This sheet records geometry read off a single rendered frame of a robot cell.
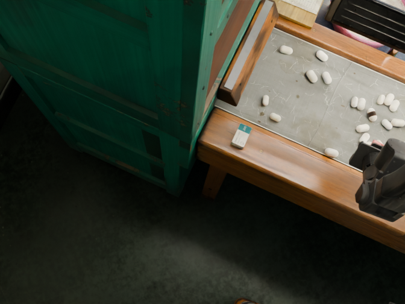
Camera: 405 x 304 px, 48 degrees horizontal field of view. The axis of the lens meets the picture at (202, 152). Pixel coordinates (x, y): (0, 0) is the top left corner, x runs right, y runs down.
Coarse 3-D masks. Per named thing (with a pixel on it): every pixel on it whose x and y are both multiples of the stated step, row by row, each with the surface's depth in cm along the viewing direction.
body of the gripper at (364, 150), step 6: (360, 144) 103; (366, 144) 102; (360, 150) 103; (366, 150) 103; (372, 150) 103; (378, 150) 102; (354, 156) 105; (360, 156) 104; (366, 156) 103; (372, 156) 101; (354, 162) 105; (360, 162) 105; (366, 162) 101; (372, 162) 99; (360, 168) 106
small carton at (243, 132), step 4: (240, 124) 119; (244, 124) 119; (240, 128) 118; (244, 128) 118; (248, 128) 118; (236, 132) 118; (240, 132) 118; (244, 132) 118; (248, 132) 118; (236, 136) 118; (240, 136) 118; (244, 136) 118; (232, 140) 117; (236, 140) 117; (240, 140) 117; (244, 140) 118; (232, 144) 119; (236, 144) 117; (240, 144) 117; (244, 144) 117; (240, 148) 119
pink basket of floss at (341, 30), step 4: (404, 0) 138; (336, 28) 137; (340, 28) 134; (344, 28) 130; (340, 32) 136; (344, 32) 133; (348, 32) 130; (348, 36) 133; (352, 36) 130; (356, 36) 129; (360, 40) 130; (364, 40) 129; (368, 44) 132; (372, 44) 130; (376, 44) 129; (380, 44) 129
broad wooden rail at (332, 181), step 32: (224, 128) 120; (256, 128) 122; (224, 160) 125; (256, 160) 118; (288, 160) 119; (320, 160) 119; (288, 192) 126; (320, 192) 117; (352, 192) 117; (352, 224) 128; (384, 224) 116
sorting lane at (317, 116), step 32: (256, 64) 129; (288, 64) 129; (320, 64) 130; (352, 64) 130; (256, 96) 126; (288, 96) 126; (320, 96) 127; (352, 96) 128; (288, 128) 124; (320, 128) 124; (352, 128) 125; (384, 128) 125
